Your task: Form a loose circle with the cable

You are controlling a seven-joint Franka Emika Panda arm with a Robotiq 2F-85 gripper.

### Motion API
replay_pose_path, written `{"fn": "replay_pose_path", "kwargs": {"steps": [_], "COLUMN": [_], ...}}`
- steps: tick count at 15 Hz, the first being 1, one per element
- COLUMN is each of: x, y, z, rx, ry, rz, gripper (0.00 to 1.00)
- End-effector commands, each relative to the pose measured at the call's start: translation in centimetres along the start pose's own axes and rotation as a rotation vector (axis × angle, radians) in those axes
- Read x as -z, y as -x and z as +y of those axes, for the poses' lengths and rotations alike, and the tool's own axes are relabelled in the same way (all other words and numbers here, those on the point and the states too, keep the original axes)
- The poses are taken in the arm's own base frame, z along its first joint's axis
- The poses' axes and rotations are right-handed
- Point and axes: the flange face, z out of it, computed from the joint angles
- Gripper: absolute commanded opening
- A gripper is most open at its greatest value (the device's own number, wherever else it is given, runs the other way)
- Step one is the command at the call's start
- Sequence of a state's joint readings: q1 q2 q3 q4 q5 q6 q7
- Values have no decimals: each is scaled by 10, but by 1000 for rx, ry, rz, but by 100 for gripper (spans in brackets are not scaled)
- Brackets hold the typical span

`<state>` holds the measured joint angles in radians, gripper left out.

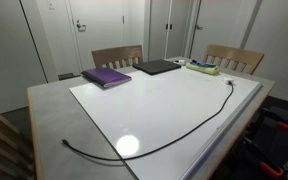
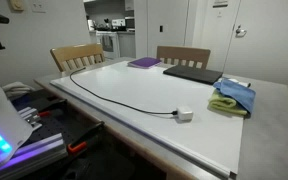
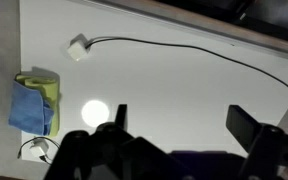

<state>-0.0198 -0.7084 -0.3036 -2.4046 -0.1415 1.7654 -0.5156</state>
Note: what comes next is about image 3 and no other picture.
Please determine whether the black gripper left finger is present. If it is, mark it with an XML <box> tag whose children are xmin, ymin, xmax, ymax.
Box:
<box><xmin>115</xmin><ymin>104</ymin><xmax>127</xmax><ymax>130</ymax></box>

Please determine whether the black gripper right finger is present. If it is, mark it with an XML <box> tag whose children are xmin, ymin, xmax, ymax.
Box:
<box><xmin>226</xmin><ymin>105</ymin><xmax>262</xmax><ymax>155</ymax></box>

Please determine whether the white power adapter cube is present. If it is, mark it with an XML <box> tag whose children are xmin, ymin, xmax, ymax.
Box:
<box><xmin>67</xmin><ymin>40</ymin><xmax>89</xmax><ymax>61</ymax></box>

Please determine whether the black charging cable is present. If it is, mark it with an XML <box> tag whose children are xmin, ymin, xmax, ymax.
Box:
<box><xmin>84</xmin><ymin>36</ymin><xmax>288</xmax><ymax>137</ymax></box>

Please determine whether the white whiteboard mat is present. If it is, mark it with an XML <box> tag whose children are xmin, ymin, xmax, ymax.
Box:
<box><xmin>20</xmin><ymin>0</ymin><xmax>288</xmax><ymax>154</ymax></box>

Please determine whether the yellow-green folded cloth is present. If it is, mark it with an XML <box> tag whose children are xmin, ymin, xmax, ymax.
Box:
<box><xmin>14</xmin><ymin>75</ymin><xmax>59</xmax><ymax>137</ymax></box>

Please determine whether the blue microfiber cloth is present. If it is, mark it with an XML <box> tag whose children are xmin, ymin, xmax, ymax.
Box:
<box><xmin>8</xmin><ymin>81</ymin><xmax>54</xmax><ymax>136</ymax></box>

